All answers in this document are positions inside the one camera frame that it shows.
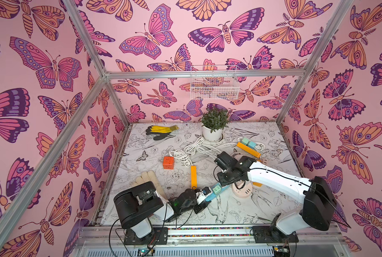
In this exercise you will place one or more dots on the yellow black work gloves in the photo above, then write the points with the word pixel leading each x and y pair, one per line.
pixel 161 132

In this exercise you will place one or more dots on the orange cube socket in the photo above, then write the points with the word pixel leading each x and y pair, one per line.
pixel 168 162

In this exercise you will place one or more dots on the white wire basket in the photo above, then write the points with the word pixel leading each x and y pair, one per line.
pixel 211 84

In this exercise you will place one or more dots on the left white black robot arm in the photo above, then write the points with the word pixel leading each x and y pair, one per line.
pixel 135 205

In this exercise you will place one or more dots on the orange power strip rear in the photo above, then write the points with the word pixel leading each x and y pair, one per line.
pixel 248 150

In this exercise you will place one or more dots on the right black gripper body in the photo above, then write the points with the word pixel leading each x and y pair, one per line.
pixel 228 174

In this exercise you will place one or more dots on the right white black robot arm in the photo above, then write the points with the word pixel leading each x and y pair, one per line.
pixel 317 203

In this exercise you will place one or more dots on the potted green plant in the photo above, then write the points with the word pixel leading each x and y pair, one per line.
pixel 213 123

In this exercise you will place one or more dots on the pink round socket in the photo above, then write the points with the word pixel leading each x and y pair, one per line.
pixel 242 189

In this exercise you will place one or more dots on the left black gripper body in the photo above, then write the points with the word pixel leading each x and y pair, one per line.
pixel 195 208

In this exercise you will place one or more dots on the blue power strip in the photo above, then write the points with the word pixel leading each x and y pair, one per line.
pixel 213 196

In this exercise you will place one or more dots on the small yellow power strip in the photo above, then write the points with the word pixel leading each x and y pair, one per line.
pixel 257 184

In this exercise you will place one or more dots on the green USB charger plug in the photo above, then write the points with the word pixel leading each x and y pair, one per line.
pixel 217 189

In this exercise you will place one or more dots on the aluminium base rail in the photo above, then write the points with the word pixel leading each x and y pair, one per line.
pixel 211 241

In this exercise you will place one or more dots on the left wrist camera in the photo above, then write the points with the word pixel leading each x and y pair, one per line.
pixel 203 194

